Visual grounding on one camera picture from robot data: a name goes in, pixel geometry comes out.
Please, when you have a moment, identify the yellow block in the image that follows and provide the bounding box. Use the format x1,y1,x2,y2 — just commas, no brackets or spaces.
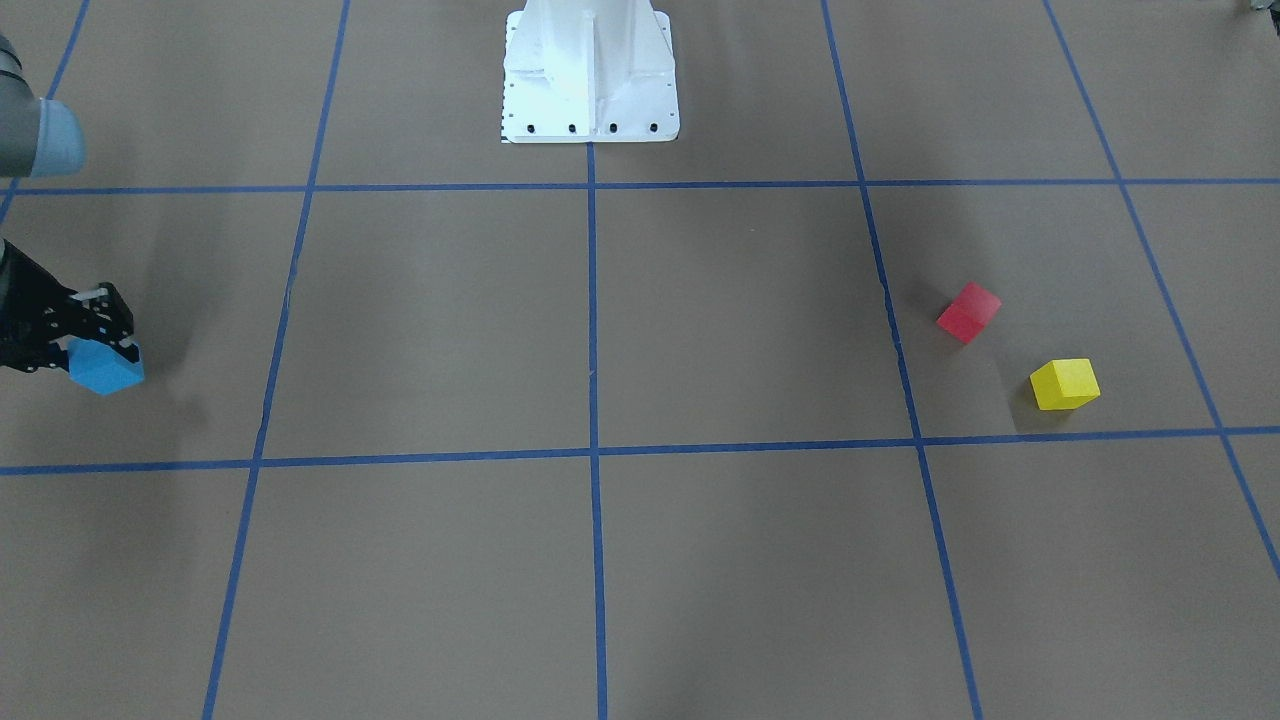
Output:
1029,357,1101,411

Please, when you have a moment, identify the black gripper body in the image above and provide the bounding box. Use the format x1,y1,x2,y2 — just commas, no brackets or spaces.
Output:
1,240,100,373

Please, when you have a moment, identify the blue block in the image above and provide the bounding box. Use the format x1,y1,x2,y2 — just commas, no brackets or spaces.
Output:
67,338,145,395

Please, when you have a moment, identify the red block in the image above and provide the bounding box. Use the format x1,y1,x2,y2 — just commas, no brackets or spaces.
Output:
934,282,1004,345

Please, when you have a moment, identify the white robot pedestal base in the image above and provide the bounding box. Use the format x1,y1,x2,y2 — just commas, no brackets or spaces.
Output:
500,1,681,143

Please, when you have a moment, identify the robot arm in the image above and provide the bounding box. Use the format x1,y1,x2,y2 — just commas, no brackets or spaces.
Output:
1,38,145,395

